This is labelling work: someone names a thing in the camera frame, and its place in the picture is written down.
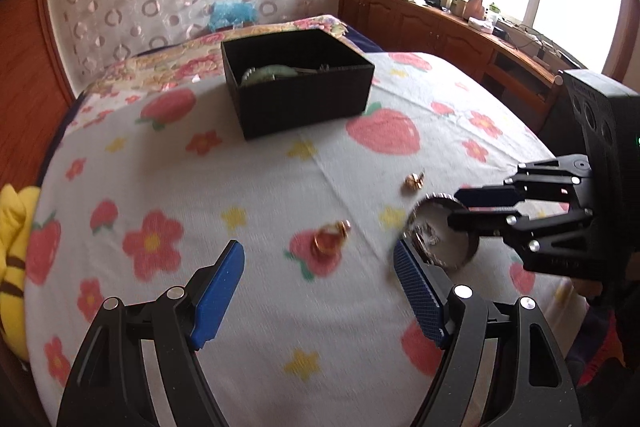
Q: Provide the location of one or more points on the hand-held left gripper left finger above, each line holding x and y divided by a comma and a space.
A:
220, 287

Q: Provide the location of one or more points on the red patterned cloth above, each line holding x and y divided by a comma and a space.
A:
600, 347

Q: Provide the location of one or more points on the green jade bangle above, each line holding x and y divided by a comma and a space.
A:
272, 73

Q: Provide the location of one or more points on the small gold earring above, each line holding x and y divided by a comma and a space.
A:
414, 180

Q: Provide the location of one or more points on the dark blue mattress cover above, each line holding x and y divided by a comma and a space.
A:
364, 39

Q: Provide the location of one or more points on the black cardboard box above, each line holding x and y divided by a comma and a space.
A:
300, 107

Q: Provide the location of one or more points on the wooden low cabinet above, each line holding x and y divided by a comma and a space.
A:
425, 27

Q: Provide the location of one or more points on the floral blanket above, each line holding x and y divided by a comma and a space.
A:
165, 67

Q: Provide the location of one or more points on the round silver dish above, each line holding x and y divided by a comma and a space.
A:
450, 257

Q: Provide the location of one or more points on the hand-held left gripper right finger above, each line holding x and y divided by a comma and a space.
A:
420, 292

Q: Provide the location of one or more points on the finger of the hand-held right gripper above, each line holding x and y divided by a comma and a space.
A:
492, 224
487, 196

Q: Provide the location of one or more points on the pink bottle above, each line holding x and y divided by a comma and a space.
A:
473, 6

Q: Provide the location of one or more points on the yellow striped plush toy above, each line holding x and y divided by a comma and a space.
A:
15, 267

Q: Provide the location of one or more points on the blue plush toy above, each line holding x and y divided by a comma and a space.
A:
232, 13

